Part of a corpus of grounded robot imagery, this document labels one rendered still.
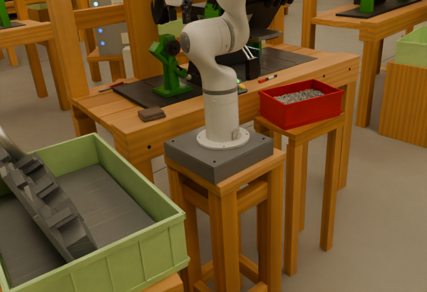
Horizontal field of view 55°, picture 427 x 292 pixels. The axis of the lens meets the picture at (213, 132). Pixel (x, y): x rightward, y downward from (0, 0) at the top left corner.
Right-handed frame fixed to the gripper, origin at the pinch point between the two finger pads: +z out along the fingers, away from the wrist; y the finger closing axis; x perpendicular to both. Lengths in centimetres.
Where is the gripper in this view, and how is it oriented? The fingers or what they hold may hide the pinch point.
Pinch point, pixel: (179, 19)
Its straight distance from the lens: 156.5
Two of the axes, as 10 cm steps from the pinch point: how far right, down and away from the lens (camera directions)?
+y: 6.0, 3.2, -7.3
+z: 0.5, 9.0, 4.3
